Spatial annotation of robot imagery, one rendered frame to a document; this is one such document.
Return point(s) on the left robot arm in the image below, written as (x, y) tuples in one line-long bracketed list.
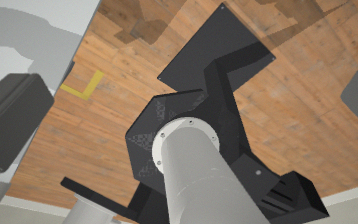
[(87, 212)]

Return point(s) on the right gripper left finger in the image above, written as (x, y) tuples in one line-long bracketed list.
[(24, 102)]

